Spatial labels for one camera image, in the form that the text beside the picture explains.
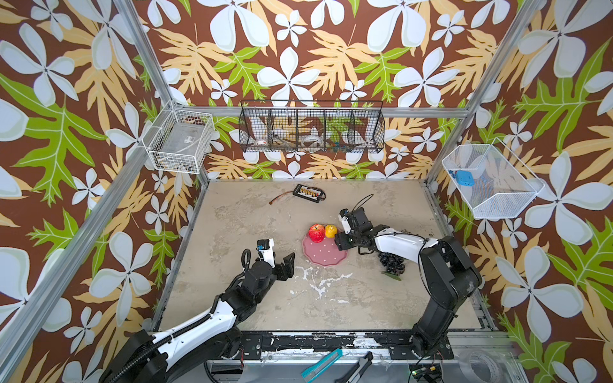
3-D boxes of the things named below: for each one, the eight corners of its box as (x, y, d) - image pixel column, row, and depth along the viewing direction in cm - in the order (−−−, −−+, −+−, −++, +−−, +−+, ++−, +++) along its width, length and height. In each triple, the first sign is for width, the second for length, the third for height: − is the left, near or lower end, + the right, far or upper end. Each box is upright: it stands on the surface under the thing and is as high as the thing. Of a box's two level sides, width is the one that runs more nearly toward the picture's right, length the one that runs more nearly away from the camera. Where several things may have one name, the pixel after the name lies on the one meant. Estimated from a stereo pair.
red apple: (307, 238, 101) (307, 230, 96) (315, 228, 104) (316, 220, 99) (318, 245, 98) (318, 237, 93) (326, 236, 102) (327, 227, 96)
